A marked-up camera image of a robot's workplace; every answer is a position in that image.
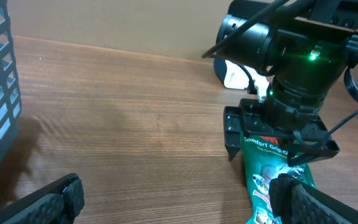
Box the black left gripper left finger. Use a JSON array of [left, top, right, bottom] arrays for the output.
[[0, 173, 85, 224]]

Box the white barcode scanner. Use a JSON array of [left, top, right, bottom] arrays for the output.
[[213, 58, 269, 90]]

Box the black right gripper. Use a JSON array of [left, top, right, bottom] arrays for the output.
[[223, 98, 340, 167]]

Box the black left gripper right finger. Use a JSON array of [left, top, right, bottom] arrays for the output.
[[269, 174, 358, 224]]

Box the green 3M gloves packet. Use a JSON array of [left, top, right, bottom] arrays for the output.
[[241, 136, 315, 224]]

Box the black right camera cable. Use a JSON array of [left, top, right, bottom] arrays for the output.
[[201, 0, 358, 150]]

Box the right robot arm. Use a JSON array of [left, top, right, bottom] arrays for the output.
[[204, 0, 358, 166]]

